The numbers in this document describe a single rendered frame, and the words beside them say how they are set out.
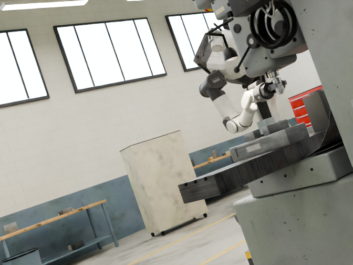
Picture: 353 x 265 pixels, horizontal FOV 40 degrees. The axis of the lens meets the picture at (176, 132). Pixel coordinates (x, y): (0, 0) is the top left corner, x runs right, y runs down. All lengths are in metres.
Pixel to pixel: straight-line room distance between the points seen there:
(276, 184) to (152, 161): 6.15
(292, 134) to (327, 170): 0.21
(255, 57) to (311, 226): 0.81
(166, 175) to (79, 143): 2.48
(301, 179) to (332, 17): 0.72
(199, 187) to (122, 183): 8.59
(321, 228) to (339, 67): 0.73
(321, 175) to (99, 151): 8.48
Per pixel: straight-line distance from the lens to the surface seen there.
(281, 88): 2.37
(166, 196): 8.40
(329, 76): 1.96
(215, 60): 2.86
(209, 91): 2.80
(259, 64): 2.32
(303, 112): 7.96
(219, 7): 2.43
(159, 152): 8.46
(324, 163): 2.13
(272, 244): 2.48
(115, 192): 10.36
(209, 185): 1.85
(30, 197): 9.62
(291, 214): 2.33
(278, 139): 2.14
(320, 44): 1.97
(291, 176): 2.25
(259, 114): 3.12
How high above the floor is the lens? 1.04
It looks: 4 degrees up
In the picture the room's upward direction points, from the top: 19 degrees counter-clockwise
